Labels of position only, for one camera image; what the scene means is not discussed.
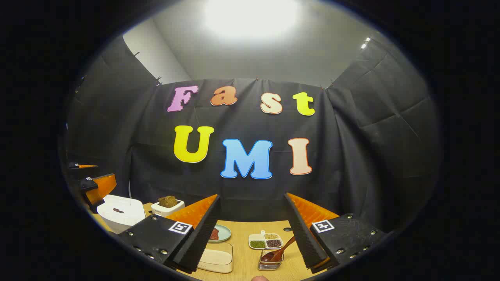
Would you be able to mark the clear plastic box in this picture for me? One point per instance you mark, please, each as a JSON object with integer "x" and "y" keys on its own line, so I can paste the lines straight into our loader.
{"x": 216, "y": 248}

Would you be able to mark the red meat slice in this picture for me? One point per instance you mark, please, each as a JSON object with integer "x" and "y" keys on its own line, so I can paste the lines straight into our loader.
{"x": 215, "y": 234}

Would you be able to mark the pale green plate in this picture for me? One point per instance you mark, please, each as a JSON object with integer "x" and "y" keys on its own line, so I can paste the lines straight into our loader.
{"x": 224, "y": 233}

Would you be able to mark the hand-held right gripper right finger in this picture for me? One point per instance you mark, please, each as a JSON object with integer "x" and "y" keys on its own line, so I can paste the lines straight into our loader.
{"x": 302, "y": 238}

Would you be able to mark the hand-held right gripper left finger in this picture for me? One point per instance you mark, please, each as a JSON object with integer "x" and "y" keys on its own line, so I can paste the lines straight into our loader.
{"x": 203, "y": 238}

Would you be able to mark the white rice cooker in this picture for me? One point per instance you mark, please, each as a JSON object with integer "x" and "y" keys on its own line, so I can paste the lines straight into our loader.
{"x": 121, "y": 218}

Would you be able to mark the white toaster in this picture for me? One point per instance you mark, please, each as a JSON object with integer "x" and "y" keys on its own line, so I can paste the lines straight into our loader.
{"x": 168, "y": 210}

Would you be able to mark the white divided grain dish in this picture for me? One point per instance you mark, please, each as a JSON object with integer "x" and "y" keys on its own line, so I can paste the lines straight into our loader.
{"x": 258, "y": 238}

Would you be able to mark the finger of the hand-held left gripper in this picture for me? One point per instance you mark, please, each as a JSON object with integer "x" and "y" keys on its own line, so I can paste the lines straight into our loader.
{"x": 84, "y": 167}
{"x": 102, "y": 186}

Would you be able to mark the small ceiling light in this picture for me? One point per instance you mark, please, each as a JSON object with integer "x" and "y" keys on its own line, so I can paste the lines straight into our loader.
{"x": 365, "y": 43}

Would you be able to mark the ceiling light panel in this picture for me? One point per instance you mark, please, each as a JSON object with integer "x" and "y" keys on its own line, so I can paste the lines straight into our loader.
{"x": 252, "y": 17}

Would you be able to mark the brown wooden spoon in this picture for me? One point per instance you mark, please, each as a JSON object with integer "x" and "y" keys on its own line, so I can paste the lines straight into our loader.
{"x": 275, "y": 254}

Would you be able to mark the white rice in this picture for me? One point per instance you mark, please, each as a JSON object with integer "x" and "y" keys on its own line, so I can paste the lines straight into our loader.
{"x": 215, "y": 258}

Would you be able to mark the brown bread slice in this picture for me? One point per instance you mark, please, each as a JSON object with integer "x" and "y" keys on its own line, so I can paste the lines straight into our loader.
{"x": 167, "y": 201}

